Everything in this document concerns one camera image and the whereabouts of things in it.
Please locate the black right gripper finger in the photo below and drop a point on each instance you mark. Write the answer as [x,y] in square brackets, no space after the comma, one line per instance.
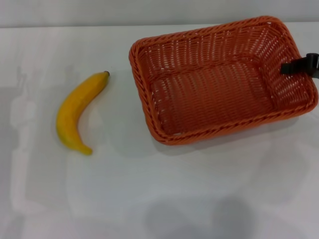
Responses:
[296,66]

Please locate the orange woven rectangular basket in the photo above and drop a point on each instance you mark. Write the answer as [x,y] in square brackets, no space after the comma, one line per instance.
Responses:
[211,99]

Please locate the yellow banana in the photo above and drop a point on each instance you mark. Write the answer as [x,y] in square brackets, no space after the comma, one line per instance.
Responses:
[67,117]

